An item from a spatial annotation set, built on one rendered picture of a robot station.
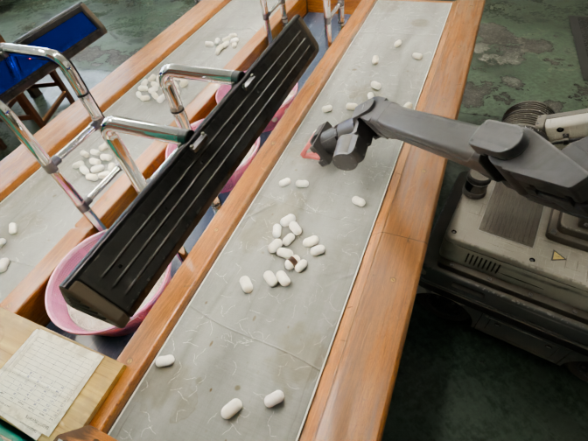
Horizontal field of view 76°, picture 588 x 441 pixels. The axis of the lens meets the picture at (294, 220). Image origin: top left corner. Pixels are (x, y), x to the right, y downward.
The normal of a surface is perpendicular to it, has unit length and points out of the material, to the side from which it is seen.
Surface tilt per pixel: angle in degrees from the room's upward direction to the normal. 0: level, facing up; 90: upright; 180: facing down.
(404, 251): 0
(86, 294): 58
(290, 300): 0
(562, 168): 41
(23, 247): 0
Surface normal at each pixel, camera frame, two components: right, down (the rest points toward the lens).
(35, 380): -0.11, -0.63
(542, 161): -0.73, -0.49
